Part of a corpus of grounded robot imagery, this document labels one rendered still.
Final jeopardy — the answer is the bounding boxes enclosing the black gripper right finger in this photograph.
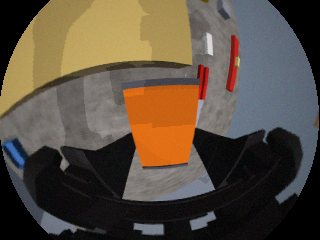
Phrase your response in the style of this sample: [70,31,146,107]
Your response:
[192,128,265,189]

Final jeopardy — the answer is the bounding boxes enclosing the red long flat bar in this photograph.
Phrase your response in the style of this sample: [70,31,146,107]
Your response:
[225,35,240,92]

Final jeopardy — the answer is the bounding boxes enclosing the blue shallow tray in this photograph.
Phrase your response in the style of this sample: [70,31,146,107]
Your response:
[3,137,29,169]

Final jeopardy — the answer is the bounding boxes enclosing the tan panel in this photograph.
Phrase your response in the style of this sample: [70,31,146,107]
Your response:
[0,0,193,119]

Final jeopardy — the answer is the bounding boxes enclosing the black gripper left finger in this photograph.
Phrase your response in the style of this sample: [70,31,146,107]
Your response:
[60,132,137,199]

